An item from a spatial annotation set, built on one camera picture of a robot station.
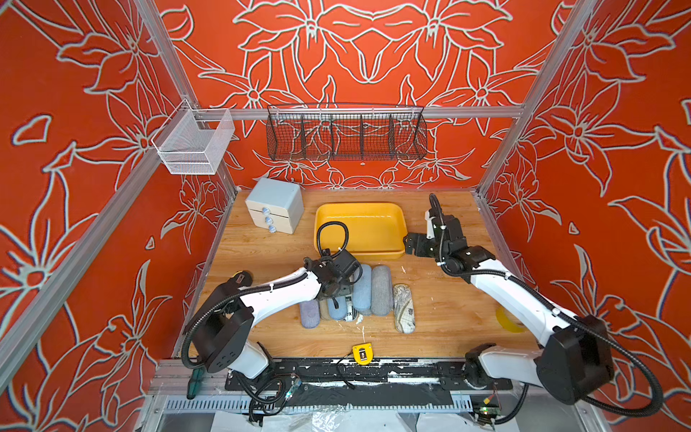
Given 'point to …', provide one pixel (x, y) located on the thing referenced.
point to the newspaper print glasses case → (349, 308)
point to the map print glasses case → (404, 309)
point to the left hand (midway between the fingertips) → (342, 286)
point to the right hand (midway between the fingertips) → (416, 235)
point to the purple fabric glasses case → (310, 313)
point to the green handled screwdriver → (194, 382)
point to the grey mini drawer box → (274, 205)
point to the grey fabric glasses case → (381, 290)
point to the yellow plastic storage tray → (365, 230)
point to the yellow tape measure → (363, 353)
